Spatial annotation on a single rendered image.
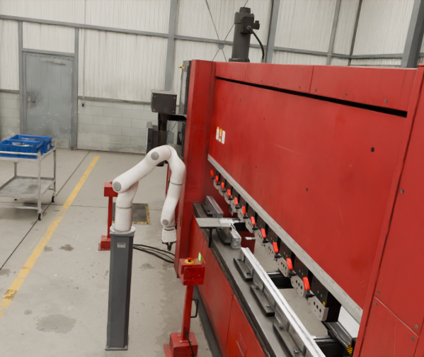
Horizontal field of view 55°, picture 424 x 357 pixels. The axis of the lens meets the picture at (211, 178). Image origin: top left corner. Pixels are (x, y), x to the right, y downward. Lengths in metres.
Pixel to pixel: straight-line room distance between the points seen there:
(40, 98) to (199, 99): 6.79
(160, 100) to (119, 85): 6.01
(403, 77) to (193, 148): 2.84
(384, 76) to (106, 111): 8.95
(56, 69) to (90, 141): 1.80
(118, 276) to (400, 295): 2.39
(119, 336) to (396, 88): 2.76
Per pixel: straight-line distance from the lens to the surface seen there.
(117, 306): 3.38
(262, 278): 2.73
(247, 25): 3.72
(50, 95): 10.36
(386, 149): 1.59
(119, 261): 3.19
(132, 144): 10.27
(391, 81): 1.59
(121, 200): 3.04
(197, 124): 4.06
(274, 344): 2.34
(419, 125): 1.16
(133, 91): 10.11
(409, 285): 1.19
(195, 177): 4.17
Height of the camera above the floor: 2.23
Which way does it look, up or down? 15 degrees down
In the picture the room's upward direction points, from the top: 6 degrees clockwise
